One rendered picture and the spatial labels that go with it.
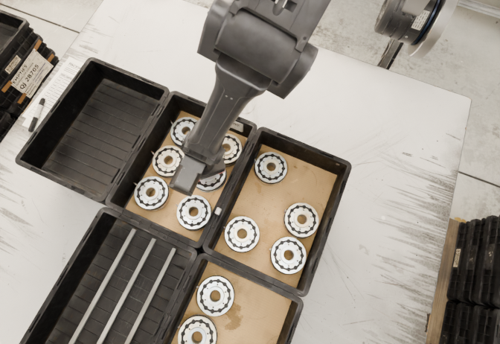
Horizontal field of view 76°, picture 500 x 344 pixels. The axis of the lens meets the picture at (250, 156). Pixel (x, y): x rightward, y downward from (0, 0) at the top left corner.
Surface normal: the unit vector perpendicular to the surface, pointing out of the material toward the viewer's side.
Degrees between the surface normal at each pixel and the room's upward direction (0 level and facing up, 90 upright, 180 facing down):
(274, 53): 47
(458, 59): 0
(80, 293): 0
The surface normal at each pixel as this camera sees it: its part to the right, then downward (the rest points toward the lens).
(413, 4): -0.37, 0.87
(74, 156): 0.02, -0.33
